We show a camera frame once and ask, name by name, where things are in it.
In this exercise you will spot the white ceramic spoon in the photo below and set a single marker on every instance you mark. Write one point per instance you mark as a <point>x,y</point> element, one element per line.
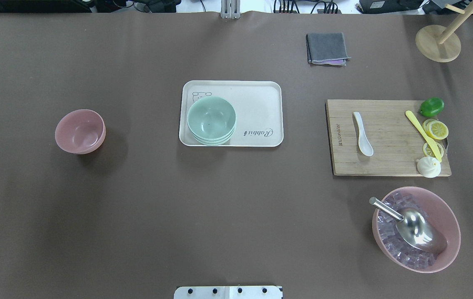
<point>363,142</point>

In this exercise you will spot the small pink bowl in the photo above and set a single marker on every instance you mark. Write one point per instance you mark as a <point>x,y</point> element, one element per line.
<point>80,132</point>

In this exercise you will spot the green bowl stack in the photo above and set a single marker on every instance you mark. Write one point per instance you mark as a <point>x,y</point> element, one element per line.
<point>211,120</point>

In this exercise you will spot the lemon slice stack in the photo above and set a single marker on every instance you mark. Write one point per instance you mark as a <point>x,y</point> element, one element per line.
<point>435,129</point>

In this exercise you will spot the large pink ice bowl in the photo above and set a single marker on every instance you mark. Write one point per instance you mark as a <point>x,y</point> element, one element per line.
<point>438,214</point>

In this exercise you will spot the white rabbit tray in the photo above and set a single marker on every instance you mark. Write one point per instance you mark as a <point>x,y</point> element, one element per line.
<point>258,107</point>

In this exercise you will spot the bamboo cutting board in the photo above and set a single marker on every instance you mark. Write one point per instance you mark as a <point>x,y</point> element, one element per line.
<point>396,143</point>

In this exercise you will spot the grey folded cloth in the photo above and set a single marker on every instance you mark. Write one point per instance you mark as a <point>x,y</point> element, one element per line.
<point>326,49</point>

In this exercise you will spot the single lemon slice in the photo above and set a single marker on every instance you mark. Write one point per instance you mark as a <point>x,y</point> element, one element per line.
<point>427,150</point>

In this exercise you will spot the yellow plastic knife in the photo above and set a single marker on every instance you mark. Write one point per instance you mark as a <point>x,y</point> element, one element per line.
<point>431,142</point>

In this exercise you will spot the metal ice scoop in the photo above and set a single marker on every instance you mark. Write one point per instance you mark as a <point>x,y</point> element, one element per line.
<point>414,229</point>

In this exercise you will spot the green lime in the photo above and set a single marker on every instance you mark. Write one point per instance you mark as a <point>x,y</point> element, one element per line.
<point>431,107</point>

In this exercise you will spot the wooden cup tree stand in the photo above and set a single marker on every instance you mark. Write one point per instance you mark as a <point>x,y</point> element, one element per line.
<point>440,43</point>

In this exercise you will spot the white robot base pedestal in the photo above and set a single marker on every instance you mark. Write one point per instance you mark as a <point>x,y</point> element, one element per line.
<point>229,292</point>

